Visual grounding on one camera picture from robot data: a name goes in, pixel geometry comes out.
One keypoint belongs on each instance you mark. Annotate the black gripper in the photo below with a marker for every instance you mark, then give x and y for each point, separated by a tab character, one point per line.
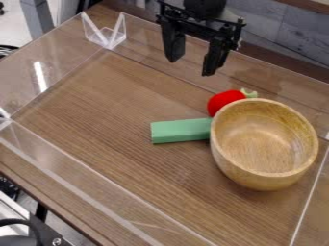
206	19

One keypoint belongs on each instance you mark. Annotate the red plush fruit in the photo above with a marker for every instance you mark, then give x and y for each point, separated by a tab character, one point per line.
223	98

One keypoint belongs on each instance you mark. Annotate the wooden bowl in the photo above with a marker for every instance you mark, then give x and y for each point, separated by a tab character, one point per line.
263	144

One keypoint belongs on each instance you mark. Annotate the green rectangular block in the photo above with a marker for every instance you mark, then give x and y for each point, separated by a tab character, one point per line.
179	130

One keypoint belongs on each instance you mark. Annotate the clear acrylic tray wall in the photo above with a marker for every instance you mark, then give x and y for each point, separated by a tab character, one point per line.
80	92

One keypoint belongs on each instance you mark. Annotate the grey table leg post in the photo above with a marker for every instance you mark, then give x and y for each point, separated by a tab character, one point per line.
37	17

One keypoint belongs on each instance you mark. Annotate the black clamp bracket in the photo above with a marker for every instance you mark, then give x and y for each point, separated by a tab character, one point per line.
40	234

